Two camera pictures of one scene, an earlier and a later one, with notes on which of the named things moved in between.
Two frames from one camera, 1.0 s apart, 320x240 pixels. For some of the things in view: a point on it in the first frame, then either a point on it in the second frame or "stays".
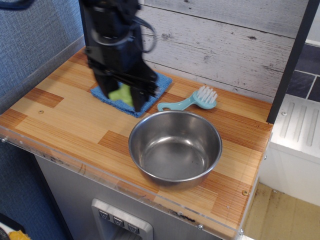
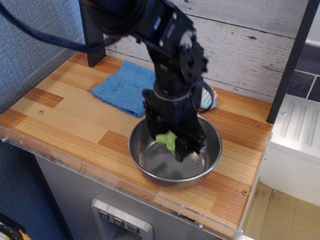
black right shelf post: (292, 60) stays
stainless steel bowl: (176, 150) stays
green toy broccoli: (123, 93) -> (168, 138)
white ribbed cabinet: (292, 163) stays
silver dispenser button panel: (113, 223) stays
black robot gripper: (125, 63) -> (180, 117)
